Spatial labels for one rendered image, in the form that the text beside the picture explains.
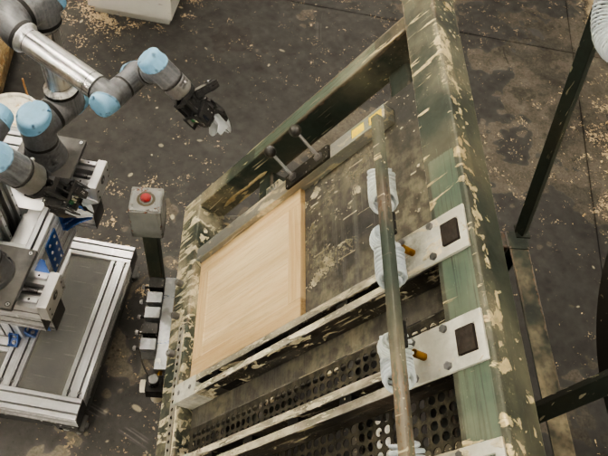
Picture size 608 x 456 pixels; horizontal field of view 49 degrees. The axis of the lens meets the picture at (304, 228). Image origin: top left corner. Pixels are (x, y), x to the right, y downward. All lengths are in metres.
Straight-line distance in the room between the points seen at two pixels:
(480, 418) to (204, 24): 3.87
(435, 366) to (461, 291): 0.15
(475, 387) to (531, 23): 4.34
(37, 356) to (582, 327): 2.65
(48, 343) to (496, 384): 2.28
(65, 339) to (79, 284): 0.28
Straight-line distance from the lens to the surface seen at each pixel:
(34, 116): 2.43
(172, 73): 1.98
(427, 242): 1.41
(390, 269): 1.22
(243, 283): 2.13
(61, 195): 1.61
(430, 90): 1.64
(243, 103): 4.20
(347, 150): 1.92
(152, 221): 2.57
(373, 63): 2.02
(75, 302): 3.20
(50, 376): 3.07
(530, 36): 5.24
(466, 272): 1.32
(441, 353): 1.29
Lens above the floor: 2.97
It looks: 55 degrees down
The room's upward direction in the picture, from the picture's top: 11 degrees clockwise
